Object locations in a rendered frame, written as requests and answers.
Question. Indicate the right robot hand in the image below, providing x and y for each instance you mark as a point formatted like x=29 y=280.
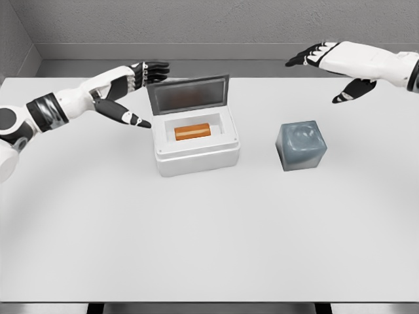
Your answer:
x=343 y=59

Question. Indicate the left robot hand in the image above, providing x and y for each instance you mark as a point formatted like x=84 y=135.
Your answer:
x=108 y=85

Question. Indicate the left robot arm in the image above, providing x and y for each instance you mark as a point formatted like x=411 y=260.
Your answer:
x=39 y=114

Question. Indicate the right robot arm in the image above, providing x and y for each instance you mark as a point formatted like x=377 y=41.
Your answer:
x=407 y=70

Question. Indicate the grey box lid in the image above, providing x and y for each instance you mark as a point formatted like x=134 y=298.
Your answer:
x=190 y=95

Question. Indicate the grey-blue cube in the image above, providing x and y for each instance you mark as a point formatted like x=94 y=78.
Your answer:
x=300 y=145

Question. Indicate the white box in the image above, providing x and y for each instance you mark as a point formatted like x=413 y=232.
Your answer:
x=196 y=144

